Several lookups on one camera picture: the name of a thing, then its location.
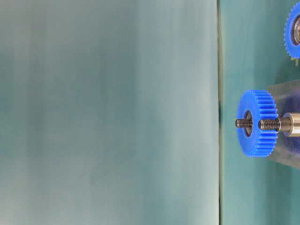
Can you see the small blue plastic gear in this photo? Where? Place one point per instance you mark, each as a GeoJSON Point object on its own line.
{"type": "Point", "coordinates": [262, 106]}

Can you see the steel threaded shaft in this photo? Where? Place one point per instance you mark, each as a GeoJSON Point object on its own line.
{"type": "Point", "coordinates": [243, 123]}

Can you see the steel shaft with collar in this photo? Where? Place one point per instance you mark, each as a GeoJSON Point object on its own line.
{"type": "Point", "coordinates": [289, 124]}

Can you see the large blue plastic gear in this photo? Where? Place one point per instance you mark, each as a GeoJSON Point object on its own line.
{"type": "Point", "coordinates": [292, 32]}

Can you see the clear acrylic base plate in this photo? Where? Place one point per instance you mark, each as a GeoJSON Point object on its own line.
{"type": "Point", "coordinates": [287, 97]}

